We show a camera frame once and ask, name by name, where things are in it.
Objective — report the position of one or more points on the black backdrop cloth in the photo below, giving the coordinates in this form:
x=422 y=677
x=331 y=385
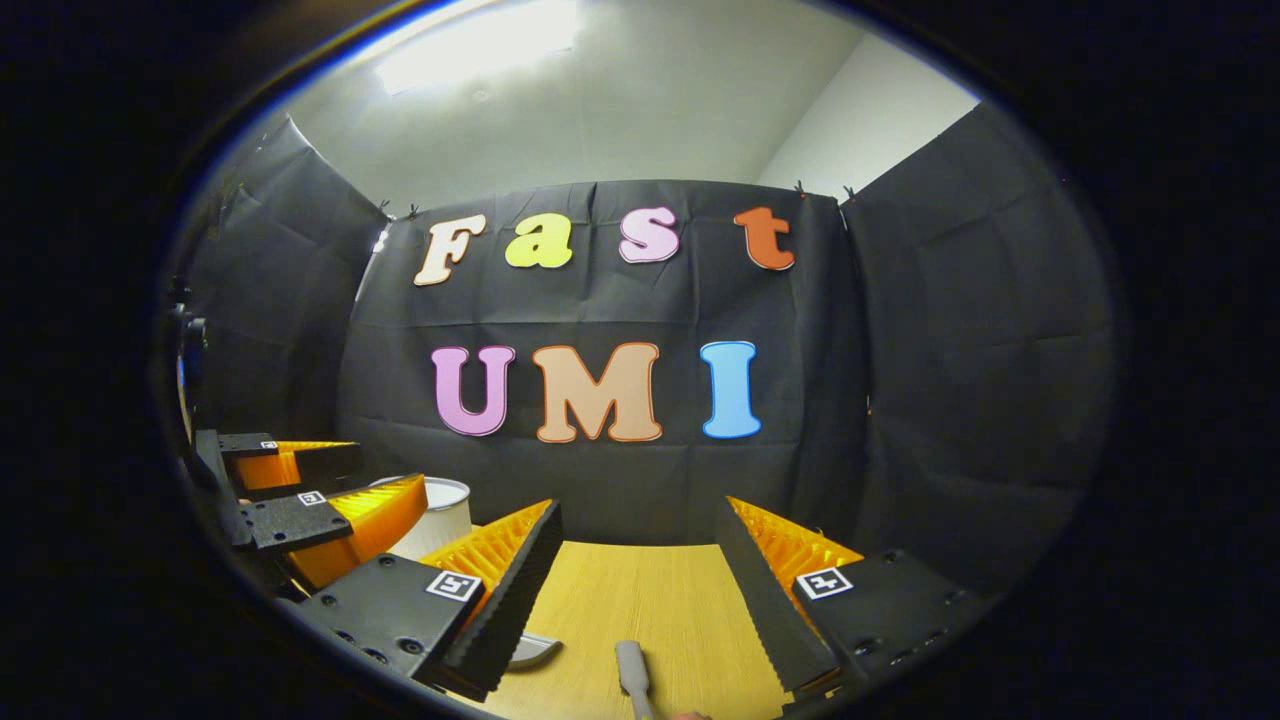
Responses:
x=600 y=310

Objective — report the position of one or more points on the grey plastic dustpan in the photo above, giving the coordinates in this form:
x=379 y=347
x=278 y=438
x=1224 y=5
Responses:
x=535 y=652

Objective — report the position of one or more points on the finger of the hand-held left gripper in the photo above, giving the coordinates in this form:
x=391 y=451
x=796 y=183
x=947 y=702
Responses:
x=290 y=522
x=320 y=460

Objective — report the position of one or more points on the white ribbed garbage bin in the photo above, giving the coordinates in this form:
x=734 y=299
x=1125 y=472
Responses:
x=445 y=520

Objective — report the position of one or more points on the small grey broom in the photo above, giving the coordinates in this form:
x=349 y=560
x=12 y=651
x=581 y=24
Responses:
x=635 y=670

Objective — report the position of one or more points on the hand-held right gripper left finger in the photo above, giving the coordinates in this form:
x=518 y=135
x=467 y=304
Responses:
x=510 y=590

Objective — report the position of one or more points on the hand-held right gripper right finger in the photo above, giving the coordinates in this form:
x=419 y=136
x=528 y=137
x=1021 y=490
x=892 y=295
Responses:
x=760 y=590

